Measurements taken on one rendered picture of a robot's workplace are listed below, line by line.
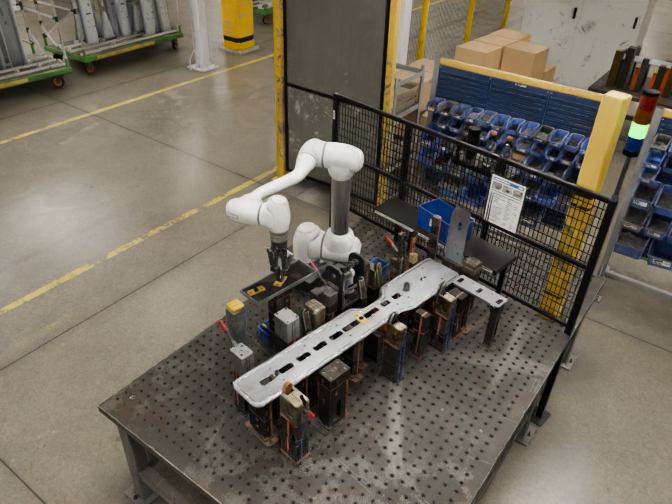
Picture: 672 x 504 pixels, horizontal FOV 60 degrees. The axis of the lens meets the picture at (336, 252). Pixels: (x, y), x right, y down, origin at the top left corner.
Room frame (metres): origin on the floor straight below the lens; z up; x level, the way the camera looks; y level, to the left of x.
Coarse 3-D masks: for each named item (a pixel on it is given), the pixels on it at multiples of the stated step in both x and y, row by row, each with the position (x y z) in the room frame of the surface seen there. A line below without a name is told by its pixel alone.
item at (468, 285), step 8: (456, 280) 2.49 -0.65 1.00; (464, 280) 2.49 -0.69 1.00; (472, 280) 2.49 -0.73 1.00; (464, 288) 2.42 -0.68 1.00; (472, 288) 2.42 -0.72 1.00; (488, 288) 2.43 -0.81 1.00; (480, 296) 2.36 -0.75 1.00; (488, 296) 2.36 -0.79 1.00; (496, 296) 2.36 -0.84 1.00; (488, 304) 2.31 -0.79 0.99; (496, 304) 2.30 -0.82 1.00
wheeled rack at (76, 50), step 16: (176, 0) 9.94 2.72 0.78; (48, 32) 8.95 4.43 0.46; (80, 32) 8.42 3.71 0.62; (176, 32) 9.93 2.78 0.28; (48, 48) 8.84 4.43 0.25; (80, 48) 8.72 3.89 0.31; (96, 48) 8.83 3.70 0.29; (112, 48) 8.88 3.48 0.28; (128, 48) 9.01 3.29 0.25; (176, 48) 9.94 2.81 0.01
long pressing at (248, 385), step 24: (432, 264) 2.62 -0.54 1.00; (384, 288) 2.39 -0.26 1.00; (432, 288) 2.41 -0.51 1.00; (360, 312) 2.19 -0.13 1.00; (384, 312) 2.20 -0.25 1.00; (312, 336) 2.01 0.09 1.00; (360, 336) 2.02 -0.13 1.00; (288, 360) 1.85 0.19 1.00; (312, 360) 1.85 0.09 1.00; (240, 384) 1.70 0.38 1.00
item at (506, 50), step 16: (496, 32) 7.58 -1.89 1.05; (512, 32) 7.61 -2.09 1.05; (464, 48) 6.81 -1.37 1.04; (480, 48) 6.82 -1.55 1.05; (496, 48) 6.85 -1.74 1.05; (512, 48) 6.88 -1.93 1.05; (528, 48) 6.90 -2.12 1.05; (544, 48) 6.93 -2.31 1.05; (480, 64) 6.67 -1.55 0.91; (496, 64) 6.88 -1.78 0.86; (512, 64) 6.85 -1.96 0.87; (528, 64) 6.73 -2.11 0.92; (544, 64) 6.96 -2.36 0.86; (544, 80) 7.06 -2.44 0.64
